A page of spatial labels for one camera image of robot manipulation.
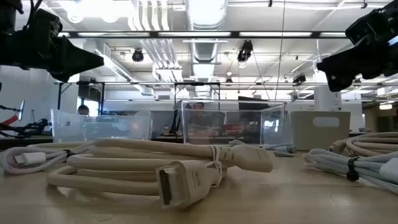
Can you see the person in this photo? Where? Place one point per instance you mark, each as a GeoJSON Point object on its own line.
{"type": "Point", "coordinates": [83, 110]}
{"type": "Point", "coordinates": [199, 106]}

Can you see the large clear plastic bin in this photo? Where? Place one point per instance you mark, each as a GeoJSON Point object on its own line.
{"type": "Point", "coordinates": [236, 127]}

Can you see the black background station frame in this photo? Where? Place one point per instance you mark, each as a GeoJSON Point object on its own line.
{"type": "Point", "coordinates": [102, 96]}

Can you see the black background monitor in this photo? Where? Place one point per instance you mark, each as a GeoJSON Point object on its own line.
{"type": "Point", "coordinates": [252, 99]}

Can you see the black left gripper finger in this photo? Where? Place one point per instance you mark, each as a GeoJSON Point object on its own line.
{"type": "Point", "coordinates": [74, 60]}

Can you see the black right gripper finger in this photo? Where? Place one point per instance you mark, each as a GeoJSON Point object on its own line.
{"type": "Point", "coordinates": [345, 67]}

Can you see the small clear plastic bin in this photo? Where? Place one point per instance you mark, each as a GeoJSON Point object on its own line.
{"type": "Point", "coordinates": [93, 127]}

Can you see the black ceiling spotlight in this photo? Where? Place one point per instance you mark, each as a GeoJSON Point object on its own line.
{"type": "Point", "coordinates": [299, 78]}
{"type": "Point", "coordinates": [137, 55]}
{"type": "Point", "coordinates": [245, 51]}

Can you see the background black robot arm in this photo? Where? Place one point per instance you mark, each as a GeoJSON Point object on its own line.
{"type": "Point", "coordinates": [34, 127]}

